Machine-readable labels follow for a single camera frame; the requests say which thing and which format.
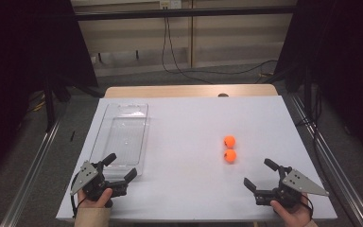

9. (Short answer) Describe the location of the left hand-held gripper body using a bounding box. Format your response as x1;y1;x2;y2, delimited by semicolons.
70;160;129;202

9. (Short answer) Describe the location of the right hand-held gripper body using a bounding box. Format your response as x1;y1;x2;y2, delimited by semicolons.
253;165;331;209

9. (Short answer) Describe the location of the clear plastic container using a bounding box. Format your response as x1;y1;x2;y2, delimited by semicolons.
88;102;151;183

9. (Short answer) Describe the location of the orange ball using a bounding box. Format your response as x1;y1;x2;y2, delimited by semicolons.
223;135;236;149
223;148;237;164

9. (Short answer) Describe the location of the person's left hand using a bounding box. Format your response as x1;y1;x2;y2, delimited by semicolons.
75;187;113;210

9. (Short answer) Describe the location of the person's right hand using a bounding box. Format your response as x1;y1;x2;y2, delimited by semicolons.
269;193;313;227

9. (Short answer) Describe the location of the black curtain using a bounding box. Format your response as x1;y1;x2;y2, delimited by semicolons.
273;0;363;168
0;0;99;183

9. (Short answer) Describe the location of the right hand-held gripper black cable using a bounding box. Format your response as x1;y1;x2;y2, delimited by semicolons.
301;193;315;220

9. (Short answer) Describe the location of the hand-held gripper black cable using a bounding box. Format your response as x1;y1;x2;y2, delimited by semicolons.
301;193;315;220
70;172;88;219

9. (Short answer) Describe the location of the left hand-held gripper black cable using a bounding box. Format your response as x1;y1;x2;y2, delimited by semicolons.
70;172;88;219

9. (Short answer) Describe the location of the aluminium rail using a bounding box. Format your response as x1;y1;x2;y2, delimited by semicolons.
287;94;363;227
0;116;62;227

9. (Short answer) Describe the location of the black stand post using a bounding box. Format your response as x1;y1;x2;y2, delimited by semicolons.
42;75;58;132

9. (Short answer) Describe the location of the black hanging cable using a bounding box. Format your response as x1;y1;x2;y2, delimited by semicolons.
161;15;215;85
165;15;279;76

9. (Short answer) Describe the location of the black horizontal frame bar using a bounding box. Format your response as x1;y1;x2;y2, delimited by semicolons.
74;5;297;22

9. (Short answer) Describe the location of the white wall socket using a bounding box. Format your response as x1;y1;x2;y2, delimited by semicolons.
159;0;182;9

